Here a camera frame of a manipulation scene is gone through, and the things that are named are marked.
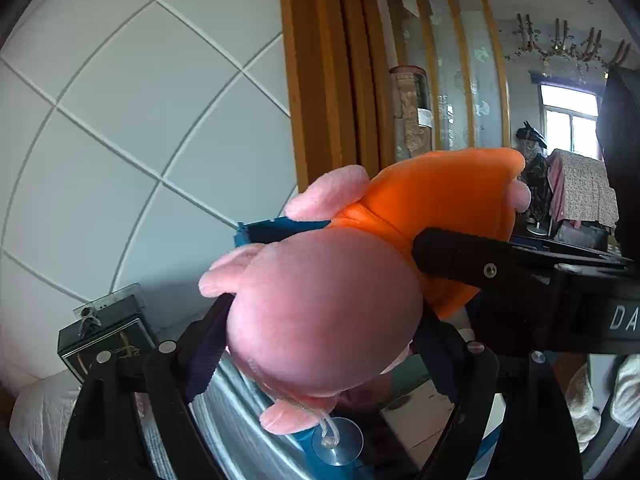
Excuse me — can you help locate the wooden pillar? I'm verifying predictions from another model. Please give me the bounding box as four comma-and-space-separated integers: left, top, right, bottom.
277, 0, 396, 193

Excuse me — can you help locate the wooden slatted glass partition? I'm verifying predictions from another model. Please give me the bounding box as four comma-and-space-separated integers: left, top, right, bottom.
380, 0, 512, 158

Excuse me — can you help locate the black gift box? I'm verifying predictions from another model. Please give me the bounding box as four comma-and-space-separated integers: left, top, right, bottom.
56, 282, 158, 386

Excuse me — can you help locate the hanging flower garland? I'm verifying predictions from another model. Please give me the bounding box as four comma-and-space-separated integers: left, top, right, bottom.
505, 12, 633, 68

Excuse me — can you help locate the dark hanging garment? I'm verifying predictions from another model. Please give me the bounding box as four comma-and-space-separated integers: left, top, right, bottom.
515, 120, 556, 226

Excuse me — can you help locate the blue plastic crate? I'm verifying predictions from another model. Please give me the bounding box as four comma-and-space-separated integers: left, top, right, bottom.
234, 217, 506, 480

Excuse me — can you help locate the floral cloth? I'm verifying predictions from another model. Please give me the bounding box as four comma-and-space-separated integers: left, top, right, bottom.
546, 149, 620, 231

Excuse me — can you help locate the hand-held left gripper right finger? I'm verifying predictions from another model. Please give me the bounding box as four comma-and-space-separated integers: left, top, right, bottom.
410, 310, 586, 480

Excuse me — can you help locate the brown cylindrical container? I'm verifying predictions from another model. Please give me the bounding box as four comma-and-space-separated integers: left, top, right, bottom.
389, 65, 432, 153

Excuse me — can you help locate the window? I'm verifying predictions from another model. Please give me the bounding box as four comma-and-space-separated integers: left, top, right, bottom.
537, 82, 608, 158

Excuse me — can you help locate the white cardboard box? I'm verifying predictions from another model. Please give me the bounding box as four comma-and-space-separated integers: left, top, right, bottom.
380, 382, 501, 456

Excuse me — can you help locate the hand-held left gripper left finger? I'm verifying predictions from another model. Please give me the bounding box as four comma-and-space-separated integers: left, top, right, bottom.
57, 292, 236, 480

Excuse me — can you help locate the person's right hand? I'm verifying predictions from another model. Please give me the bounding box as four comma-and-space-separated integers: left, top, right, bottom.
567, 354, 640, 453

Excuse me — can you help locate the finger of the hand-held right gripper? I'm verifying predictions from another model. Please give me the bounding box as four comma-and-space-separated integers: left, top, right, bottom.
412, 227, 632, 293

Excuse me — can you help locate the white padded headboard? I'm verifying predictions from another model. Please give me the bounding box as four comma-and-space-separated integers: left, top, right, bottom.
0, 0, 301, 391

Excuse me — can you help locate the white striped bed sheet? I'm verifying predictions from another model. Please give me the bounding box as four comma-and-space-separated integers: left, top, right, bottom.
9, 355, 321, 480

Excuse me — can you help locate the pig plush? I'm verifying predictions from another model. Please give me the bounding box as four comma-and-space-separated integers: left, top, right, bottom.
199, 147, 532, 467

